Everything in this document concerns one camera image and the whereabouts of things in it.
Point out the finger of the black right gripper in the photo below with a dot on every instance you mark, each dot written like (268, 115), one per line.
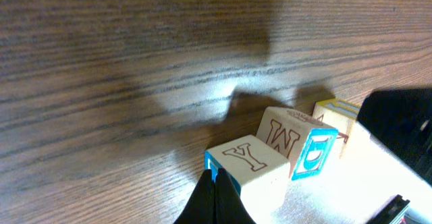
(392, 213)

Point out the yellow number 1 block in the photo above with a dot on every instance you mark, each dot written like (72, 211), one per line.
(341, 115)

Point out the blue letter D block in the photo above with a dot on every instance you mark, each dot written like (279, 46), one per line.
(305, 141)

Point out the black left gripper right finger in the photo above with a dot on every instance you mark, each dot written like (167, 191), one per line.
(228, 206)

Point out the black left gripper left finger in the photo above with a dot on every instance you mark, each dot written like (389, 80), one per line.
(200, 206)

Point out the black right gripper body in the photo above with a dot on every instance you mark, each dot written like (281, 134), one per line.
(401, 119)

